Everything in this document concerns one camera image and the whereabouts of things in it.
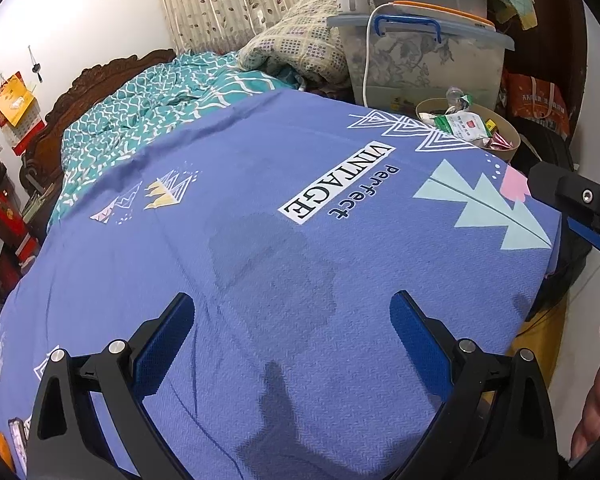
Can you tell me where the pink red wrapper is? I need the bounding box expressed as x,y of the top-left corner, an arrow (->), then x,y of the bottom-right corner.
486,130 -> 514,151

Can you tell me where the green white snack packet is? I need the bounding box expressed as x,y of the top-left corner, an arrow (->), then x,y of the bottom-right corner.
434,110 -> 489,145

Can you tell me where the clear plastic bottle green label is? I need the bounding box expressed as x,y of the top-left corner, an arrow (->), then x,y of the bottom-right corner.
444,87 -> 474,115

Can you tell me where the round beige trash bin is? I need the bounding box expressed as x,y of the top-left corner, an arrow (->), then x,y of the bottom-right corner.
415,99 -> 521,162

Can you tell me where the black smartphone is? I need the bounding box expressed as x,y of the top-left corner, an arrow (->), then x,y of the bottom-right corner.
8,417 -> 31,474

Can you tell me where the orange fruit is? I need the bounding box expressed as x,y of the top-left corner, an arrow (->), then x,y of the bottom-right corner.
0,432 -> 16,472

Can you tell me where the orange printed bag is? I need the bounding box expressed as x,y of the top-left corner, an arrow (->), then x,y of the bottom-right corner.
502,70 -> 571,140

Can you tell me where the yellow brown cardboard box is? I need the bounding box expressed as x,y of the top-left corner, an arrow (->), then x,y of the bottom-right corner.
486,119 -> 498,132

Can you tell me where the red gift box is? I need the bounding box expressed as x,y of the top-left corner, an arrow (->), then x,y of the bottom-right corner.
0,190 -> 40,269

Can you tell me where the carved wooden headboard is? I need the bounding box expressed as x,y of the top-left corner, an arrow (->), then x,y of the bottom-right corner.
19,49 -> 176,196

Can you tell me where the teal patterned bedspread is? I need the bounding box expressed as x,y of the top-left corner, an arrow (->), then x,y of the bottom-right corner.
47,52 -> 306,226

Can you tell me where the folded grey checked quilt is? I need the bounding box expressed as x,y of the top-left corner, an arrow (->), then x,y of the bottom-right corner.
238,0 -> 349,84

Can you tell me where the clear storage box blue handle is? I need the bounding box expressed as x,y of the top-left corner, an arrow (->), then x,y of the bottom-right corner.
327,13 -> 515,114

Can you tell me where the white cable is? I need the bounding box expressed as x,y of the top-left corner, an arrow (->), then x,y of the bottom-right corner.
360,1 -> 397,109

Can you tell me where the red yellow wall calendar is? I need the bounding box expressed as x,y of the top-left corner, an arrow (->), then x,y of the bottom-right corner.
0,72 -> 46,156

